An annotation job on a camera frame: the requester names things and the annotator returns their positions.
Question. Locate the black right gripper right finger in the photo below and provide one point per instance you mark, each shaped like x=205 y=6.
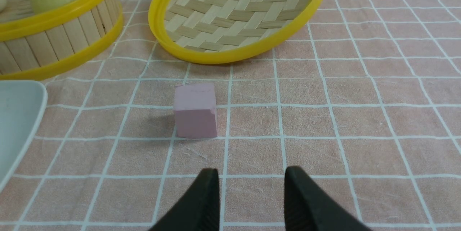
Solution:
x=307 y=207

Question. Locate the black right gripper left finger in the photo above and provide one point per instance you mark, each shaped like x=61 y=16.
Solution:
x=199 y=207

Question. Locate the white square plate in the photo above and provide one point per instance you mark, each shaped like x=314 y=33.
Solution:
x=22 y=106

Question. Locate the pink cube block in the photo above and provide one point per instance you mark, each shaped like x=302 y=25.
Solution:
x=195 y=111

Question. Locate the pink checkered tablecloth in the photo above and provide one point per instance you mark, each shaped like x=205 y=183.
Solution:
x=365 y=97

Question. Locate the woven bamboo steamer lid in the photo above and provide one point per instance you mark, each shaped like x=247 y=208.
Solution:
x=212 y=32

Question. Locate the bamboo steamer basket yellow rim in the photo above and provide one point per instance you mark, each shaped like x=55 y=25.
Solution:
x=37 y=47

